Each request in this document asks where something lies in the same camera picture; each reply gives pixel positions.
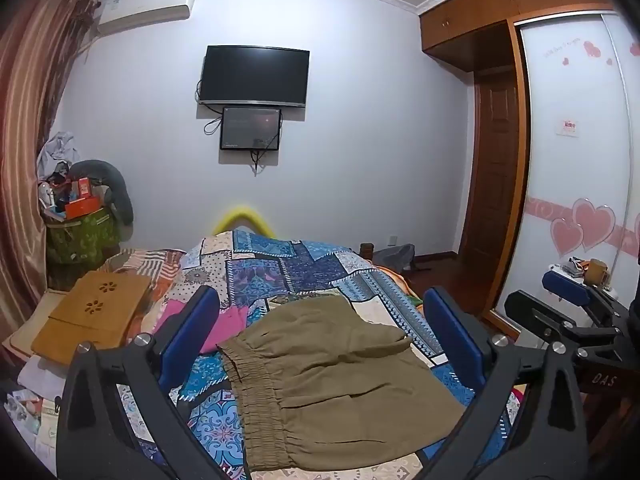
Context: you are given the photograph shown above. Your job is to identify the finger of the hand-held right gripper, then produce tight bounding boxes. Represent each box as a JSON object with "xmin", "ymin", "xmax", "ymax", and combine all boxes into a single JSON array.
[
  {"xmin": 542, "ymin": 269, "xmax": 608, "ymax": 311},
  {"xmin": 504, "ymin": 289, "xmax": 623, "ymax": 359}
]

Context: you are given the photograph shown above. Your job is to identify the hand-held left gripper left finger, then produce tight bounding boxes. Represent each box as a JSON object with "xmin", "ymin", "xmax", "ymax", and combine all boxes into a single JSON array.
[{"xmin": 56, "ymin": 285, "xmax": 228, "ymax": 480}]

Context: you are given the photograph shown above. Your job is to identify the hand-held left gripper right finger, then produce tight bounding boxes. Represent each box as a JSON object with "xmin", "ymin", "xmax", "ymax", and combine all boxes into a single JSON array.
[{"xmin": 420, "ymin": 286, "xmax": 588, "ymax": 480}]

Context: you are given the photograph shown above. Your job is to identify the olive green pants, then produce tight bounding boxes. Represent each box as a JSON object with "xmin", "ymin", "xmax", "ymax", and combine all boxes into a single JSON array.
[{"xmin": 216, "ymin": 294, "xmax": 468, "ymax": 472}]

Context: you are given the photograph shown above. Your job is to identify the pink cloth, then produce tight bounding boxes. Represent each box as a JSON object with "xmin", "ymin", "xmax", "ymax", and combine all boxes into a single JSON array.
[{"xmin": 152, "ymin": 297, "xmax": 251, "ymax": 356}]

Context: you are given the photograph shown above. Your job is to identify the brown mug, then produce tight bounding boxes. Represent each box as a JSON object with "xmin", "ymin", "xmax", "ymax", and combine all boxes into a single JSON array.
[{"xmin": 587, "ymin": 258, "xmax": 611, "ymax": 286}]

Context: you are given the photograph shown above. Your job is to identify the striped peach cloth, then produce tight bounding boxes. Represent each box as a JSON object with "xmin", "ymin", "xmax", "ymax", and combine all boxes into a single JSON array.
[{"xmin": 102, "ymin": 247, "xmax": 188, "ymax": 286}]

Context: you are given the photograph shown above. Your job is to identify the grey bag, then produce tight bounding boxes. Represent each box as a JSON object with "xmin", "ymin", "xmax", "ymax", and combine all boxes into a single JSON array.
[{"xmin": 372, "ymin": 243, "xmax": 417, "ymax": 273}]

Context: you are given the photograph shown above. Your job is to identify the blue patchwork bedspread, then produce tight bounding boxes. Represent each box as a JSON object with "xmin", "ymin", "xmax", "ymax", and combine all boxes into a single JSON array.
[{"xmin": 115, "ymin": 227, "xmax": 523, "ymax": 480}]

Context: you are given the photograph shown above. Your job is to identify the white wardrobe with pink hearts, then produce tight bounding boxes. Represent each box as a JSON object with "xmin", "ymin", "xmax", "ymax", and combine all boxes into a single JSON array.
[{"xmin": 492, "ymin": 10, "xmax": 640, "ymax": 351}]

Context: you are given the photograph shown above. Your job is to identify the wooden lap table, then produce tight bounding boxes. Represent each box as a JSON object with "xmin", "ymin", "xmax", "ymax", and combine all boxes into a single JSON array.
[{"xmin": 31, "ymin": 269, "xmax": 153, "ymax": 366}]

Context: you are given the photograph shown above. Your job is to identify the yellow hoop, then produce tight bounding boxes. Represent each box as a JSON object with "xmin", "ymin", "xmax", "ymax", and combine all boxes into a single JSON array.
[{"xmin": 212, "ymin": 203, "xmax": 276, "ymax": 238}]

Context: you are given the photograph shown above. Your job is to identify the brown wooden door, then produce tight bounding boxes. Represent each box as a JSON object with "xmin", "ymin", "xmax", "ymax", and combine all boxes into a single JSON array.
[{"xmin": 457, "ymin": 72, "xmax": 521, "ymax": 261}]

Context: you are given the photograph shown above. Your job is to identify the green patterned bag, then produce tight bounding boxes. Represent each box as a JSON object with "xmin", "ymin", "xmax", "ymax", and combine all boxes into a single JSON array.
[{"xmin": 45, "ymin": 205, "xmax": 122, "ymax": 281}]

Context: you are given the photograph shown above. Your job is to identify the grey clothes pile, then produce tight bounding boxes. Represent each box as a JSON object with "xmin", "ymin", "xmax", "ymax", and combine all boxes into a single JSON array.
[{"xmin": 75, "ymin": 159, "xmax": 135, "ymax": 226}]

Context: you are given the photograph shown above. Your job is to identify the flat orange box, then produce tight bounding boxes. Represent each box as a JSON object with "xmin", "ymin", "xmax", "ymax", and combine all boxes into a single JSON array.
[{"xmin": 64, "ymin": 195, "xmax": 103, "ymax": 221}]

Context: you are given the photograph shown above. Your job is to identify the pile of papers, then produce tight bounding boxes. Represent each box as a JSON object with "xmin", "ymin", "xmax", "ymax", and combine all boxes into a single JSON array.
[{"xmin": 5, "ymin": 355, "xmax": 63, "ymax": 466}]

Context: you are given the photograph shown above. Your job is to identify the small black monitor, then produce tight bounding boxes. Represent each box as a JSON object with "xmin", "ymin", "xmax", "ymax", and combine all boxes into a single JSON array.
[{"xmin": 220, "ymin": 106, "xmax": 282, "ymax": 152}]

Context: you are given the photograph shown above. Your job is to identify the crumpled grey cloth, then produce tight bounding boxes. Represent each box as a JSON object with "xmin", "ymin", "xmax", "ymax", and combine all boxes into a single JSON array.
[{"xmin": 36, "ymin": 131, "xmax": 81, "ymax": 176}]

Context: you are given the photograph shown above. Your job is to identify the striped brown curtain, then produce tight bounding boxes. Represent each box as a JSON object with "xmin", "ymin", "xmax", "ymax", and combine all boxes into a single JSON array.
[{"xmin": 0, "ymin": 0, "xmax": 103, "ymax": 331}]

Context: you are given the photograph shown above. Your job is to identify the wooden overhead cabinets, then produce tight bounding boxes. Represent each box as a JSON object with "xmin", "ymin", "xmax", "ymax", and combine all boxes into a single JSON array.
[{"xmin": 419, "ymin": 0, "xmax": 621, "ymax": 61}]

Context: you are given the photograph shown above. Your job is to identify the white air conditioner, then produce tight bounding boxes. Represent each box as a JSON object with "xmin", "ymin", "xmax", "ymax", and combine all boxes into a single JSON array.
[{"xmin": 96, "ymin": 0, "xmax": 198, "ymax": 37}]

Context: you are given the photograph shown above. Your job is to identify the black wall television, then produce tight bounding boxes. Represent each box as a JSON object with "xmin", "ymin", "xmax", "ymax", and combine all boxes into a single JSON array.
[{"xmin": 197, "ymin": 45, "xmax": 311, "ymax": 110}]

